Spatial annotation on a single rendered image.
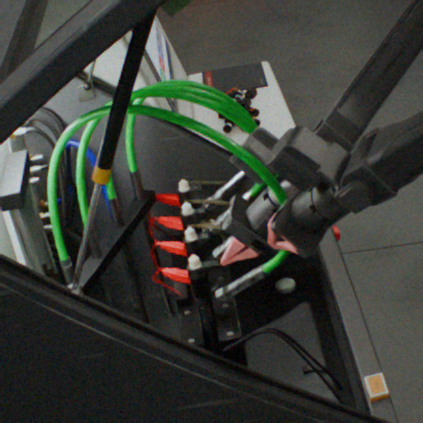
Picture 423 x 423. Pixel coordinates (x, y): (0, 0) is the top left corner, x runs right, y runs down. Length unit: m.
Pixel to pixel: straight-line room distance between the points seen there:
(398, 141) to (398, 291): 2.13
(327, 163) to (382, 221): 2.39
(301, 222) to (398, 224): 2.28
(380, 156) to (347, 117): 0.31
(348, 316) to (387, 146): 0.57
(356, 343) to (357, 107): 0.40
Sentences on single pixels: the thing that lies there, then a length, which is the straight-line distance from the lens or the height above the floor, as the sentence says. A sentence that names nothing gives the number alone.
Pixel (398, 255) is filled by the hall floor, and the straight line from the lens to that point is 3.29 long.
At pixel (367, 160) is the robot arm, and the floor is 1.41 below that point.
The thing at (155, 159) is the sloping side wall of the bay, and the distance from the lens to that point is 1.70.
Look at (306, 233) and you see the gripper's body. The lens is 1.20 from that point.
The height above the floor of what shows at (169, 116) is 1.41.
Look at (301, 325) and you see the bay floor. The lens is 1.72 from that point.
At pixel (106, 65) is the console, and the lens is 1.67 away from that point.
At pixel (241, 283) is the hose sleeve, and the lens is 1.33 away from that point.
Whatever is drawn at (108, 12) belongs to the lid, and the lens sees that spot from 0.87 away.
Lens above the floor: 1.92
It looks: 31 degrees down
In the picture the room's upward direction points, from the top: 11 degrees counter-clockwise
